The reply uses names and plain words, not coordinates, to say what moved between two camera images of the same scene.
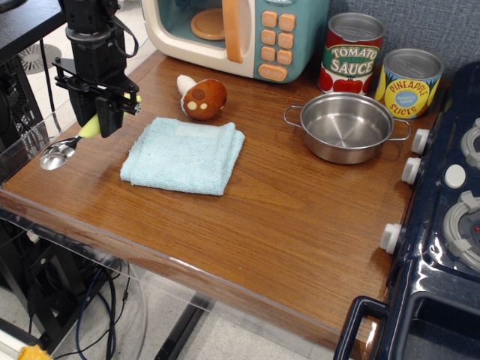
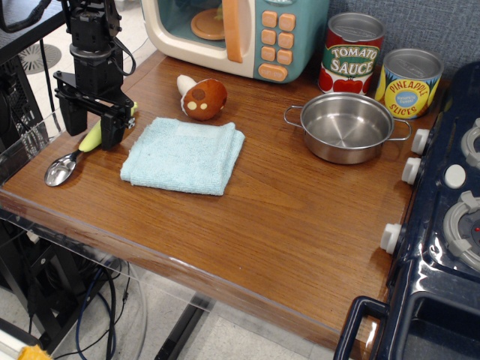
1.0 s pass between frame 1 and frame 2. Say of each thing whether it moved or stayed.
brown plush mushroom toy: stayed
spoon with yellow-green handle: moved
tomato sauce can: stayed
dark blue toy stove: stayed
